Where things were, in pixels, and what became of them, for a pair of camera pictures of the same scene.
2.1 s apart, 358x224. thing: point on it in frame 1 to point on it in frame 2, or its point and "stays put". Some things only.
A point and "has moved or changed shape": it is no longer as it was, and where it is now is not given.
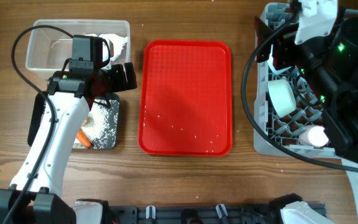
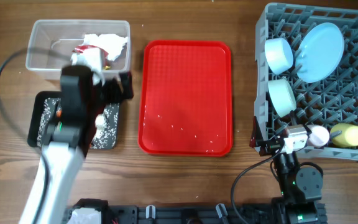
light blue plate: x=270 y=62 has moved or changed shape
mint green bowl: x=282 y=97 stays put
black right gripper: x=285 y=45 to x=257 y=139
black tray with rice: x=101 y=127 stays put
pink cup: x=313 y=135 stays put
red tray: x=185 y=98 stays put
